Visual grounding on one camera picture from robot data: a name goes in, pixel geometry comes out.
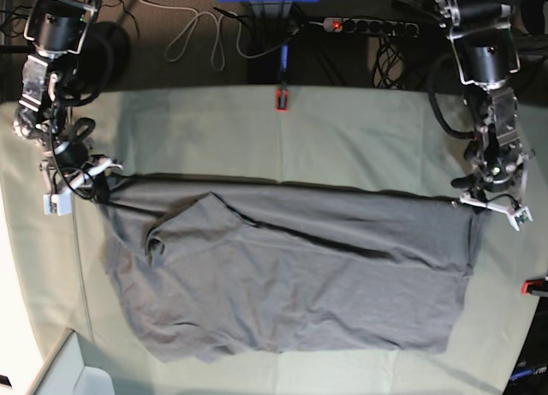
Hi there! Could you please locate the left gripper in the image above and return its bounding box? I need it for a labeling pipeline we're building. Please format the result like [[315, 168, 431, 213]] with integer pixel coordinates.
[[451, 150, 531, 218]]

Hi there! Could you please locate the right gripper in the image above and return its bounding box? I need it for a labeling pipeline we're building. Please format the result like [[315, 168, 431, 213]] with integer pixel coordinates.
[[39, 150, 123, 205]]

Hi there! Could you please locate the dark grey t-shirt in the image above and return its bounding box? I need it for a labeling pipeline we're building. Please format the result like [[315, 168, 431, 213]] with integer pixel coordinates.
[[99, 176, 489, 362]]

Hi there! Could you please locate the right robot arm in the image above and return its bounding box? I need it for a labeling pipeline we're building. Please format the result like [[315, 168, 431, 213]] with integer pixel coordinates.
[[13, 0, 119, 216]]

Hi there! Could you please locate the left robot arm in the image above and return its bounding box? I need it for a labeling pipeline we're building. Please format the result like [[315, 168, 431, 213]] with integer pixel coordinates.
[[395, 0, 533, 228]]

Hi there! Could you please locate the red clamp right edge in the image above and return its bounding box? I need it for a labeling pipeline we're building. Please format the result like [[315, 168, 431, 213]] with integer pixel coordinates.
[[521, 278, 548, 298]]

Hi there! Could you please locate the pale green table cloth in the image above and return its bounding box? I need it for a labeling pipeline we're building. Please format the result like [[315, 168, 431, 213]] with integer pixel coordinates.
[[1, 87, 547, 394]]

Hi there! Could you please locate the black round floor base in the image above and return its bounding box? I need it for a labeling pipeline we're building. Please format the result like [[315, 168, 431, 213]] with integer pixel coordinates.
[[80, 21, 131, 87]]

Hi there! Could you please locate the grey plastic bin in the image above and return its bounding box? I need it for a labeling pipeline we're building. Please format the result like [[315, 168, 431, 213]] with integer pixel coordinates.
[[27, 328, 116, 395]]

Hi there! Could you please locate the red clamp top centre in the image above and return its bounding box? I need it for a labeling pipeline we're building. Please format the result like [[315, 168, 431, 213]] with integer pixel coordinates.
[[275, 87, 289, 112]]

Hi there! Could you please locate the white power strip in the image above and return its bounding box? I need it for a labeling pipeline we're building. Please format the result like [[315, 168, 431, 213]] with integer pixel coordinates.
[[321, 16, 420, 39]]

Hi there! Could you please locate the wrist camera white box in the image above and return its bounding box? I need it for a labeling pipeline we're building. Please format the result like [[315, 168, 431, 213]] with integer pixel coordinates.
[[43, 192, 73, 216]]

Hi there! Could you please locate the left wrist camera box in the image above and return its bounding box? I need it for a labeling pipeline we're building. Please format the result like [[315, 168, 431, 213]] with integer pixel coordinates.
[[509, 206, 533, 231]]

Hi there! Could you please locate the white cable on floor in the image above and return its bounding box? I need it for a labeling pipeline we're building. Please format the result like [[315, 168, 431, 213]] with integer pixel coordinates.
[[132, 0, 283, 73]]

